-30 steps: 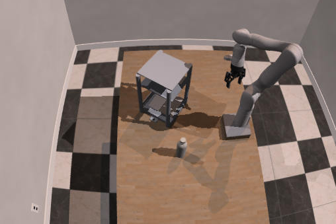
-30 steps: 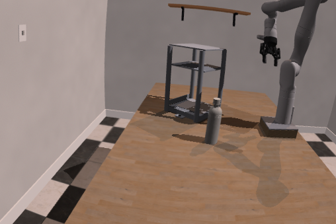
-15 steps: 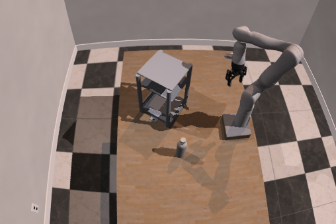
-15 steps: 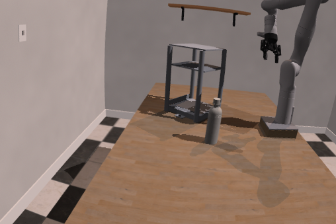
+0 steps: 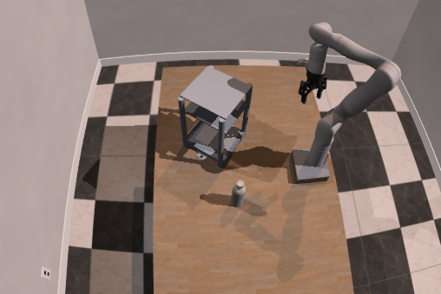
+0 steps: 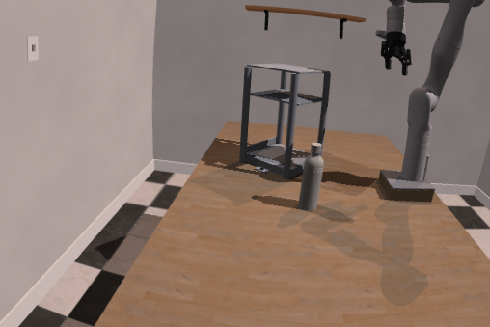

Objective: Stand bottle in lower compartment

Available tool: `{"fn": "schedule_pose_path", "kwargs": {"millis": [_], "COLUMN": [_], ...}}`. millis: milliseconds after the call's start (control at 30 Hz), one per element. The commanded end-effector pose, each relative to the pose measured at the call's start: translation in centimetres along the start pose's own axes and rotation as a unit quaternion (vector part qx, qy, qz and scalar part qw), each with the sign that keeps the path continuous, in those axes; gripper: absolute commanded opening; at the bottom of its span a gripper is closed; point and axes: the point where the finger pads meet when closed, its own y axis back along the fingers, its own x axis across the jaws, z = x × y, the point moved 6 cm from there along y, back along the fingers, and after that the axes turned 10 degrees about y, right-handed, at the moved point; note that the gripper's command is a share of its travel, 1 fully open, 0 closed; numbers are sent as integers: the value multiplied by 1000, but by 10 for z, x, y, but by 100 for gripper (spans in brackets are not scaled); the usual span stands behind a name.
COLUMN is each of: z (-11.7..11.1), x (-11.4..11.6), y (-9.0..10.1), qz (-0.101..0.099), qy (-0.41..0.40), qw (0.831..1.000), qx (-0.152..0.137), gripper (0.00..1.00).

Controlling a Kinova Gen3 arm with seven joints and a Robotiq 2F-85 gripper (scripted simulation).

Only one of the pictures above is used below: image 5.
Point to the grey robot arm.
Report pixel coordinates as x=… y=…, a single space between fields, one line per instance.
x=383 y=80

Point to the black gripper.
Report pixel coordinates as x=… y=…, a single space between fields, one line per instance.
x=311 y=83

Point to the grey shelving unit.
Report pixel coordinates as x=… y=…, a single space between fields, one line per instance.
x=216 y=102

